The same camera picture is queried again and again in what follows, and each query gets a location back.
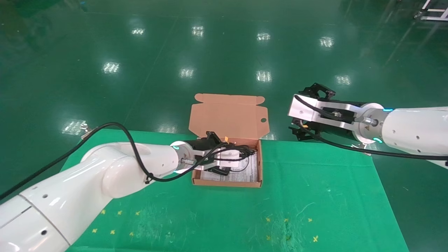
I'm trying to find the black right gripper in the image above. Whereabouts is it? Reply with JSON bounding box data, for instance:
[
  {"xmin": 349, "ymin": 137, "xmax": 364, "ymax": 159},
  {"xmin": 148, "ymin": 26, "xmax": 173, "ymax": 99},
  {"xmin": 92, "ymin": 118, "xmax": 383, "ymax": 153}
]
[{"xmin": 289, "ymin": 83, "xmax": 357, "ymax": 141}]

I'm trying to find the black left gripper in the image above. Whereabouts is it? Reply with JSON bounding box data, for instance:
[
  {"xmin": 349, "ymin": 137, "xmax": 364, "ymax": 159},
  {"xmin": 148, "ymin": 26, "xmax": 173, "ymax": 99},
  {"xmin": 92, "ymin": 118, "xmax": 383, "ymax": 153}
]
[{"xmin": 189, "ymin": 131, "xmax": 231, "ymax": 176}]

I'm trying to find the black data cable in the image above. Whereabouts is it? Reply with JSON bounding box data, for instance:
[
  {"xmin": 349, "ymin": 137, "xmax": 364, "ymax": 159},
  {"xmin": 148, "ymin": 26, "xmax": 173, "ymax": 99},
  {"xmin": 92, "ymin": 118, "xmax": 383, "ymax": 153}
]
[{"xmin": 219, "ymin": 143, "xmax": 258, "ymax": 173}]

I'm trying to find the orange cardboard box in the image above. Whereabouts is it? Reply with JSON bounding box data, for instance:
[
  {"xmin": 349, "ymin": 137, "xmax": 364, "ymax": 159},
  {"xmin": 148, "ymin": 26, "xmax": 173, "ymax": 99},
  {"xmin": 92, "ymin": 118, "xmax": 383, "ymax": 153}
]
[{"xmin": 188, "ymin": 93, "xmax": 270, "ymax": 188}]

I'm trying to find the white printed paper sheet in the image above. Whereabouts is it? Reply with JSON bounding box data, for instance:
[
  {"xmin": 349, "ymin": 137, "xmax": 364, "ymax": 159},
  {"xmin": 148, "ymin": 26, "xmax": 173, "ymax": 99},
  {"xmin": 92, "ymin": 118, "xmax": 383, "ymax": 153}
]
[{"xmin": 201, "ymin": 150, "xmax": 259, "ymax": 183}]

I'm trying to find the green table mat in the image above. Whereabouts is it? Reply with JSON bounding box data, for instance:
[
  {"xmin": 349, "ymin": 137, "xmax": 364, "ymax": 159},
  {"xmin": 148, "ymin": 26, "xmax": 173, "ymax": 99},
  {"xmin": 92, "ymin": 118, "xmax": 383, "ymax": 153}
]
[{"xmin": 59, "ymin": 128, "xmax": 410, "ymax": 252}]

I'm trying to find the copper binder clip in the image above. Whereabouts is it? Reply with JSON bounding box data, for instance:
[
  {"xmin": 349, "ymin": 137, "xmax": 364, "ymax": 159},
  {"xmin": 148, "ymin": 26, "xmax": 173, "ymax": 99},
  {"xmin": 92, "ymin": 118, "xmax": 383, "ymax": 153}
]
[
  {"xmin": 80, "ymin": 123, "xmax": 97, "ymax": 140},
  {"xmin": 352, "ymin": 143, "xmax": 371, "ymax": 156}
]

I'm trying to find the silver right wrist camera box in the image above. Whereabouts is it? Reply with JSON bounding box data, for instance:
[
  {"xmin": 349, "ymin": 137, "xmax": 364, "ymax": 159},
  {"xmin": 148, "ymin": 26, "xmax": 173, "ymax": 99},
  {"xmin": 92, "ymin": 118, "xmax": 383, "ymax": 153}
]
[{"xmin": 287, "ymin": 95, "xmax": 365, "ymax": 132}]

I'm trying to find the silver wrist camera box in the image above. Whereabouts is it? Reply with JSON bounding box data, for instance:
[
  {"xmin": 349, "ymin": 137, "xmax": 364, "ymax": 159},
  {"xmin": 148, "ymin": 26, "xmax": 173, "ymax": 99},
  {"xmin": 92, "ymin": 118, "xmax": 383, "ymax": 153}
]
[
  {"xmin": 194, "ymin": 146, "xmax": 250, "ymax": 173},
  {"xmin": 287, "ymin": 95, "xmax": 365, "ymax": 132}
]

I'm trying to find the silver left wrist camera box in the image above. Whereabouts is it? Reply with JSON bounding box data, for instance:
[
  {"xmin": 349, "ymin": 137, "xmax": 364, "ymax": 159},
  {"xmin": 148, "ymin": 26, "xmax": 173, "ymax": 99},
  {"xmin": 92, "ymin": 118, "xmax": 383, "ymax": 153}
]
[{"xmin": 194, "ymin": 146, "xmax": 250, "ymax": 173}]

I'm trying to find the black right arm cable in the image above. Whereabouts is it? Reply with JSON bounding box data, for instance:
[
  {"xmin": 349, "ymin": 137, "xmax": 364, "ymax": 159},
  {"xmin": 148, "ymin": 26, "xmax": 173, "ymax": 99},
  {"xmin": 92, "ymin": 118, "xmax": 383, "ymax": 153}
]
[{"xmin": 294, "ymin": 94, "xmax": 448, "ymax": 161}]

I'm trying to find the white wheeled cart frame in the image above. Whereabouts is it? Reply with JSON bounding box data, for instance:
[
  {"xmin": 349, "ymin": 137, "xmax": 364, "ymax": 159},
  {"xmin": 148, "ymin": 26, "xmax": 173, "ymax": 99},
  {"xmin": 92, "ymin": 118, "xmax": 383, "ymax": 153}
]
[{"xmin": 413, "ymin": 0, "xmax": 448, "ymax": 22}]

